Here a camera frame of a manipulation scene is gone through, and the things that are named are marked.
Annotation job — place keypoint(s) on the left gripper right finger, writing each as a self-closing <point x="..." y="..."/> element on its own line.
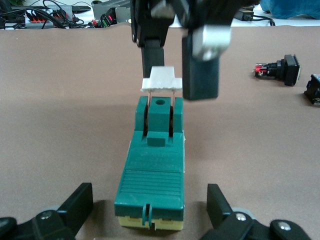
<point x="225" y="225"/>

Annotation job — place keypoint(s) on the green push button grey block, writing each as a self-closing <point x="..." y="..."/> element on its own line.
<point x="313" y="90"/>

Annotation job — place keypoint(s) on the black power adapter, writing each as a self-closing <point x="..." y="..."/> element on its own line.
<point x="245" y="15"/>

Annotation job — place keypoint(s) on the blue cloth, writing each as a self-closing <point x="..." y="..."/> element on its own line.
<point x="290" y="8"/>

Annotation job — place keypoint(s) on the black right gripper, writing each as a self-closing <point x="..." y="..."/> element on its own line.
<point x="150" y="22"/>

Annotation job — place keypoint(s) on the black push button red terminals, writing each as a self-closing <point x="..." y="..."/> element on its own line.
<point x="287" y="71"/>

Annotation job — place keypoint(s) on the grey power strip red switches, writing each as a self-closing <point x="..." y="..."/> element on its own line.
<point x="37" y="18"/>

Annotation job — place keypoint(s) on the grey metal camera bracket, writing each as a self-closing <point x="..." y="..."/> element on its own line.
<point x="122" y="15"/>

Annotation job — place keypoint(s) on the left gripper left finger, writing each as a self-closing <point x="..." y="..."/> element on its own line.
<point x="62" y="220"/>

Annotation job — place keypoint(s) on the brown table cover mat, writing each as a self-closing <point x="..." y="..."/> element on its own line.
<point x="62" y="112"/>

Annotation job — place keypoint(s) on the black device red light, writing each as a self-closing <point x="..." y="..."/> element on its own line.
<point x="108" y="18"/>

